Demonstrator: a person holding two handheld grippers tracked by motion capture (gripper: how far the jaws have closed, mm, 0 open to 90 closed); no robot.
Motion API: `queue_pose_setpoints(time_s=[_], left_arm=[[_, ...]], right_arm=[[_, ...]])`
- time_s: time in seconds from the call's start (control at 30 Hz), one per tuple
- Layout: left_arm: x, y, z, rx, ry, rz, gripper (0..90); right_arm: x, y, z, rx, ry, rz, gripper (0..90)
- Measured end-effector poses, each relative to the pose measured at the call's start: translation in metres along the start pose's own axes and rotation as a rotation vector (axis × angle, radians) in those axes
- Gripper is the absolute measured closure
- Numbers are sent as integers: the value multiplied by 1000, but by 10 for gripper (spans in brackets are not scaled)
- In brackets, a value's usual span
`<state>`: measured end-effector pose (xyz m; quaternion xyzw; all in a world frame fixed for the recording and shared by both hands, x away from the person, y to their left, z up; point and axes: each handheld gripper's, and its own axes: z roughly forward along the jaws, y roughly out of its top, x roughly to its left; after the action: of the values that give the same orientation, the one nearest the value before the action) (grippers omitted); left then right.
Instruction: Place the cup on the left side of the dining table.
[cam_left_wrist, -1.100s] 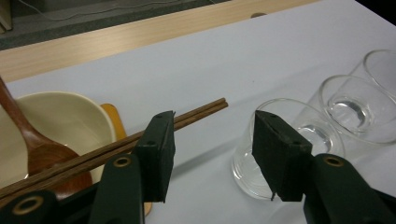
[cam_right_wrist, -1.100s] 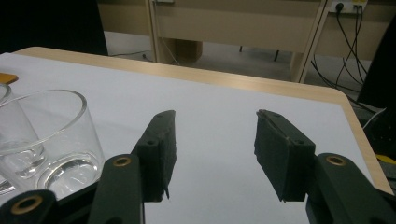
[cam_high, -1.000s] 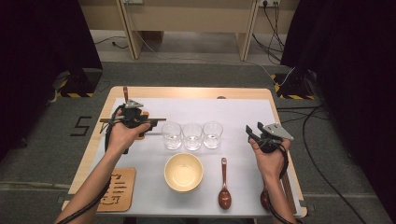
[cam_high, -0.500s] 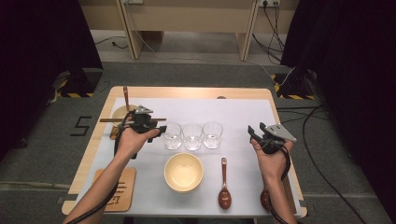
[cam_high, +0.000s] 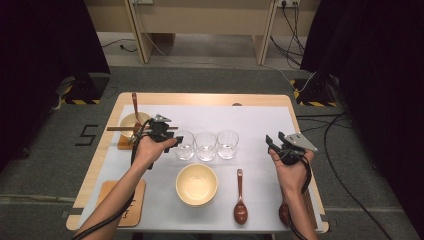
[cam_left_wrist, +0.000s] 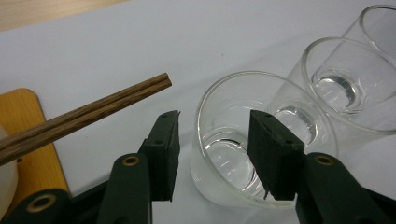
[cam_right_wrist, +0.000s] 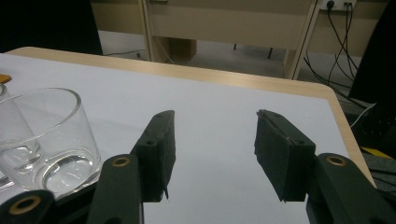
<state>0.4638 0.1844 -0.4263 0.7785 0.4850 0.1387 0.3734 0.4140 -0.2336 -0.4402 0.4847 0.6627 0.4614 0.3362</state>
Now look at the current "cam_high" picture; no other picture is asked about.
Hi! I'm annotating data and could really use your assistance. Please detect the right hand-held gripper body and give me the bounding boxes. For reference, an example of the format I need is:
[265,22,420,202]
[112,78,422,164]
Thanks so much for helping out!
[277,132,319,167]

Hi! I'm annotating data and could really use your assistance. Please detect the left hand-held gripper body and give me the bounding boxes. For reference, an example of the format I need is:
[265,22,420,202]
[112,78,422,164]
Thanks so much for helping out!
[145,113,175,143]

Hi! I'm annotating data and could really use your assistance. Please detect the clear glass cup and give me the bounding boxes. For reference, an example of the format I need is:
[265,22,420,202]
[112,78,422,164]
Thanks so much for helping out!
[174,130,196,162]
[194,131,218,163]
[216,129,240,160]

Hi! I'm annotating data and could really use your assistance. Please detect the cream bowl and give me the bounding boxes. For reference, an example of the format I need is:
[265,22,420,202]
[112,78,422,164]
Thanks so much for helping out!
[181,198,218,208]
[119,111,153,140]
[175,163,219,205]

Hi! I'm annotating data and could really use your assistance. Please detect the brown wooden spoon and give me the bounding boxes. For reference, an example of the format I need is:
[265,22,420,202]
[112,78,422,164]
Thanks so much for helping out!
[278,202,291,227]
[233,168,249,226]
[131,92,143,135]

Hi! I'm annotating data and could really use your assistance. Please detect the wooden cut-pattern coaster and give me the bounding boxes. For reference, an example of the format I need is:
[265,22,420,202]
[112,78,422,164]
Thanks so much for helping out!
[116,132,140,151]
[95,179,147,229]

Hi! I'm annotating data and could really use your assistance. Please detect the dark wooden chopstick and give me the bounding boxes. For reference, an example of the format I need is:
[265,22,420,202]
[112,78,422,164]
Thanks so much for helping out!
[106,127,179,133]
[106,125,179,131]

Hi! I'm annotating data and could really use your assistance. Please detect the person's left hand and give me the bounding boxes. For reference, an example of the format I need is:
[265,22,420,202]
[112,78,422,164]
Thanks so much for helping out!
[132,134,178,170]

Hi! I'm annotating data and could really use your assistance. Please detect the person's right hand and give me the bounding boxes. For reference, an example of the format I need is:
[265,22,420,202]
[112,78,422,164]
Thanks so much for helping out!
[268,149,315,198]

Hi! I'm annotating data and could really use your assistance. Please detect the black stand base striped tape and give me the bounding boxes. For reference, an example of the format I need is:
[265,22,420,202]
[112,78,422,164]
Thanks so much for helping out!
[289,77,338,108]
[59,72,112,106]

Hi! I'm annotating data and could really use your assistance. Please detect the black curtain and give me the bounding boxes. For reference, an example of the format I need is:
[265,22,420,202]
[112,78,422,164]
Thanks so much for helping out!
[299,0,424,236]
[0,0,112,172]

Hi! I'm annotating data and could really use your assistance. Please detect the beige wooden desk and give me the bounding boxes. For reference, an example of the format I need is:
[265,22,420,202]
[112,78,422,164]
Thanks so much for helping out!
[123,0,280,66]

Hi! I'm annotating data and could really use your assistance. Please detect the thick black floor cable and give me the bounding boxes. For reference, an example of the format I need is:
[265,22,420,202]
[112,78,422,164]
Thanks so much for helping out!
[323,113,396,240]

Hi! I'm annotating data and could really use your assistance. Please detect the thin black floor cables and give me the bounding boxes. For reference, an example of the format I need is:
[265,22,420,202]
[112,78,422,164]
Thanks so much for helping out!
[295,113,354,133]

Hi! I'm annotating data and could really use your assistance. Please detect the black power cable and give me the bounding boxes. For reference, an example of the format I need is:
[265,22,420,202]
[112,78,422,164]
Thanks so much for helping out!
[269,34,303,68]
[100,38,138,54]
[281,2,306,57]

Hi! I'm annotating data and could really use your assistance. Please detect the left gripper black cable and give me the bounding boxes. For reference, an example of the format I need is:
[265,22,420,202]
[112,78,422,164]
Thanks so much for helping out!
[71,118,155,240]

